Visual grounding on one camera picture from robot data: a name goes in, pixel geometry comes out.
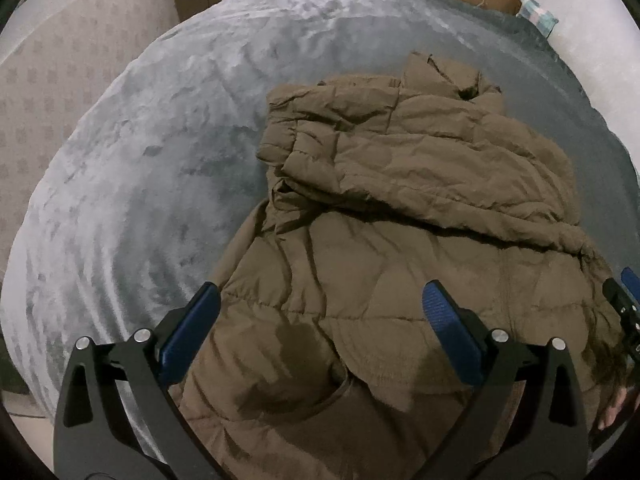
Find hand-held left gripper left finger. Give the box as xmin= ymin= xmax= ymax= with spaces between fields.
xmin=52 ymin=282 xmax=222 ymax=480

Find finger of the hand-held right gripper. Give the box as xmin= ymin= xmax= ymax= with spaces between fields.
xmin=602 ymin=277 xmax=640 ymax=356
xmin=620 ymin=267 xmax=640 ymax=306

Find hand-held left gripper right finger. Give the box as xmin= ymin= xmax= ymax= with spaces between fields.
xmin=415 ymin=281 xmax=589 ymax=480

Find brown puffer jacket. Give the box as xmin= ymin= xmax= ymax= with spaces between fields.
xmin=172 ymin=50 xmax=633 ymax=480

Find person's right hand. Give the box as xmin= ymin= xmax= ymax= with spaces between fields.
xmin=597 ymin=385 xmax=638 ymax=431

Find grey plush blanket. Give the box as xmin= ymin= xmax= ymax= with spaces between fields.
xmin=0 ymin=0 xmax=640 ymax=480

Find white bed base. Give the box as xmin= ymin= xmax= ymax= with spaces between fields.
xmin=0 ymin=392 xmax=51 ymax=423

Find checkered pillow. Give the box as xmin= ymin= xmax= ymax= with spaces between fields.
xmin=516 ymin=0 xmax=559 ymax=39

